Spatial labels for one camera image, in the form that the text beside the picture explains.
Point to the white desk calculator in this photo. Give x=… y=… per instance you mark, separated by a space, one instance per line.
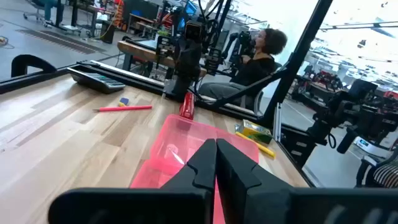
x=96 y=81

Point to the black aluminium table frame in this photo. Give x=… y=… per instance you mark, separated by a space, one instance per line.
x=298 y=53

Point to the black background robot rig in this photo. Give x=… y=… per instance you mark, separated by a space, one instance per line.
x=357 y=109

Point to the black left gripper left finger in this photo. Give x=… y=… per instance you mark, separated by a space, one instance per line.
x=202 y=168

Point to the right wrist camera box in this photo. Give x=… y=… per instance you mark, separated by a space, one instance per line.
x=193 y=31

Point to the grey office chair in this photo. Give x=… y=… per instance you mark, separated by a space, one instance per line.
x=257 y=104

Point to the wooden workbench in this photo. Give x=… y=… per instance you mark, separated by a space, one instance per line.
x=140 y=53

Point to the black waste bin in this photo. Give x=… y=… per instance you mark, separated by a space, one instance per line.
x=108 y=32

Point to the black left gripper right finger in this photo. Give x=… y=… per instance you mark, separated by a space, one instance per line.
x=236 y=174

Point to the yellow green crayon box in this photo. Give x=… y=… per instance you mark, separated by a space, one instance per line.
x=255 y=132

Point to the black curved chair back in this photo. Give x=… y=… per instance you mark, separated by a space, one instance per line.
x=21 y=62

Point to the black background robot arm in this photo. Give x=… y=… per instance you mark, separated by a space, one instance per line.
x=242 y=46

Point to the yellow marker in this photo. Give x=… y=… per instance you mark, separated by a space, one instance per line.
x=258 y=146

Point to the red marker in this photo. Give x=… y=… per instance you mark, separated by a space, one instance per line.
x=187 y=107

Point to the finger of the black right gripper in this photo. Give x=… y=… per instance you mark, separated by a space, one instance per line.
x=185 y=62
x=196 y=62

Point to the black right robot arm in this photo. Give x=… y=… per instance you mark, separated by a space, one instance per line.
x=178 y=90

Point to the red pencil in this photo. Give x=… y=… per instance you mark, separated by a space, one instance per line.
x=124 y=108

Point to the pink translucent plastic box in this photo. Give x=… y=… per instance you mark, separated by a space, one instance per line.
x=174 y=140

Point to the striped mesh office chair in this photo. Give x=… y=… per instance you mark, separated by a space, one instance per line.
x=385 y=175

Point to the blue and yellow eraser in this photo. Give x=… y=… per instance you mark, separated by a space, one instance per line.
x=124 y=101

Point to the person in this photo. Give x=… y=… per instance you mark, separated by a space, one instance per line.
x=258 y=70
x=48 y=11

